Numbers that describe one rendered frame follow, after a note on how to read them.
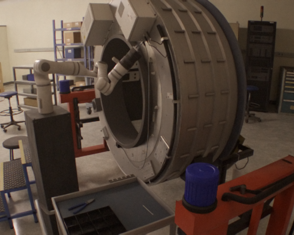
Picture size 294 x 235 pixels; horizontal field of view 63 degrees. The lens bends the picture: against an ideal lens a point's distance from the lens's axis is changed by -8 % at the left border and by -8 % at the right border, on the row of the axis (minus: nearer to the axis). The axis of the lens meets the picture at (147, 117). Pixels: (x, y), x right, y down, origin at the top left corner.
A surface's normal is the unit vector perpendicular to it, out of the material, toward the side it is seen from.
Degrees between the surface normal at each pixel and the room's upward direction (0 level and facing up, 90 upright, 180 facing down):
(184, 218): 90
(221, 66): 71
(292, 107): 90
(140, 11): 42
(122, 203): 0
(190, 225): 90
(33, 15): 90
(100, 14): 55
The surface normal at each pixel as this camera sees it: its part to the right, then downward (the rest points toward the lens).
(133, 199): 0.00, -0.96
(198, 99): -0.51, 0.20
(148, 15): 0.33, -0.53
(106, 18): 0.40, -0.33
